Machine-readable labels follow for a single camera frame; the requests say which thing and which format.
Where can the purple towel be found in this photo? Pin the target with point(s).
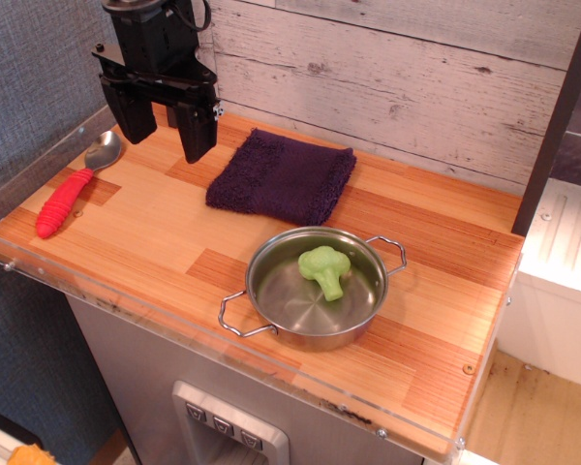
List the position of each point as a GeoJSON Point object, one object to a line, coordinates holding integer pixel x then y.
{"type": "Point", "coordinates": [286, 179]}

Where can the white toy sink unit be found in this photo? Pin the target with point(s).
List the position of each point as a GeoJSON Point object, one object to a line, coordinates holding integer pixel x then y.
{"type": "Point", "coordinates": [542, 320]}

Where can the silver ice dispenser panel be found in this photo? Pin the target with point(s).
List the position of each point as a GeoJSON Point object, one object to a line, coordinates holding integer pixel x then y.
{"type": "Point", "coordinates": [216, 432]}

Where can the dark right shelf post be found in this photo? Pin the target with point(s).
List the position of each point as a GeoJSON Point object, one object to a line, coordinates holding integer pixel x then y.
{"type": "Point", "coordinates": [551, 143]}

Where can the orange object bottom left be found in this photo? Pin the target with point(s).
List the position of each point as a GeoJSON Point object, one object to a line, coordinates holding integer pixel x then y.
{"type": "Point", "coordinates": [30, 455]}

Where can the green toy broccoli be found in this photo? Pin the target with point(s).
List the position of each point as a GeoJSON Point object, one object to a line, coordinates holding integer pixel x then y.
{"type": "Point", "coordinates": [326, 266]}

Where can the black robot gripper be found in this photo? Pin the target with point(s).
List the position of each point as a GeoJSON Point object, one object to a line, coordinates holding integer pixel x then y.
{"type": "Point", "coordinates": [145, 61]}

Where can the grey toy fridge cabinet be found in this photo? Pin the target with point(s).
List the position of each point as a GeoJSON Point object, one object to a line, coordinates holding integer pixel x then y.
{"type": "Point", "coordinates": [140, 366]}

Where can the red handled metal spoon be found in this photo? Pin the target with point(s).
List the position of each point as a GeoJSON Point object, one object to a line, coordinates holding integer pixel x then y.
{"type": "Point", "coordinates": [103, 152]}

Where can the small metal pot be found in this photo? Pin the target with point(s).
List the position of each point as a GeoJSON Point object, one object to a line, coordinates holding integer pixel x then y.
{"type": "Point", "coordinates": [294, 309]}

